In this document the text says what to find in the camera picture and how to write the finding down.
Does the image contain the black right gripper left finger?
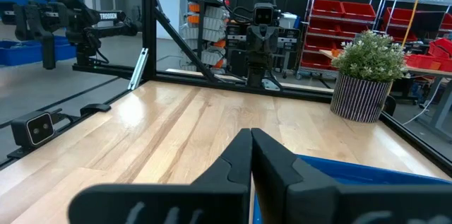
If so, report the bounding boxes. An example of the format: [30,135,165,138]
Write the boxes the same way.
[68,128,254,224]

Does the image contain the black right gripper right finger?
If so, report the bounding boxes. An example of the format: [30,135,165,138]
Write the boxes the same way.
[251,127,452,224]

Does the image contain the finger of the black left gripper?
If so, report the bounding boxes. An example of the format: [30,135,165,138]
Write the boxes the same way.
[246,25,264,54]
[263,25,280,54]

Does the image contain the blue plastic tray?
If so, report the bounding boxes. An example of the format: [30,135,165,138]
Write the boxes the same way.
[252,155,452,224]

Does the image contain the white and blue container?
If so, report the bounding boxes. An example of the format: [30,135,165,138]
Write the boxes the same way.
[278,11,300,30]

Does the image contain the grey orange small-parts bin rack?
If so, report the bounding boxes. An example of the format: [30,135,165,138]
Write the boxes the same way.
[179,0,230,73]

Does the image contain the plant in striped pot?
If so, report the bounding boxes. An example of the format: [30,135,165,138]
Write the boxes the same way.
[331,30,411,124]

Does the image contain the red plastic storage bin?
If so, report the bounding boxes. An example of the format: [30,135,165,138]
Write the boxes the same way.
[427,37,452,59]
[405,53,443,71]

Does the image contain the black plastic clip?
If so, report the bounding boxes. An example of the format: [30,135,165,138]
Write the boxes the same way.
[80,102,112,117]

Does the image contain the dark monitor on shelf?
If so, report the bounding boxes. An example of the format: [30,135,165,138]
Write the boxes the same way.
[410,11,446,33]

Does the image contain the wooden top work table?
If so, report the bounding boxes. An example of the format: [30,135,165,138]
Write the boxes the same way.
[319,49,452,131]

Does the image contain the blue plastic bins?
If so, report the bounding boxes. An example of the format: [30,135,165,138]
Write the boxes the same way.
[0,35,78,67]

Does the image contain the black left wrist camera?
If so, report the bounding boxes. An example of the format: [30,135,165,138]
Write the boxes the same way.
[253,1,275,26]

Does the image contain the wire shelf with red bins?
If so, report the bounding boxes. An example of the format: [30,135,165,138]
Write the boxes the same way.
[297,0,386,80]
[379,0,452,43]

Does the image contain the silver metal corner bracket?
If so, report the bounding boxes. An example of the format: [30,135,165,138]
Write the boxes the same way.
[127,47,150,91]

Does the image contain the yellow hanging cable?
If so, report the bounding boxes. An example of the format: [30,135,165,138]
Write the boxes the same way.
[401,0,429,48]

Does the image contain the white cable under table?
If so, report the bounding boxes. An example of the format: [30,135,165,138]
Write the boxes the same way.
[402,78,442,126]

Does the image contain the black table-level camera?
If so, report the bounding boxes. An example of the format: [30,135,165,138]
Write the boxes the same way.
[9,110,57,148]

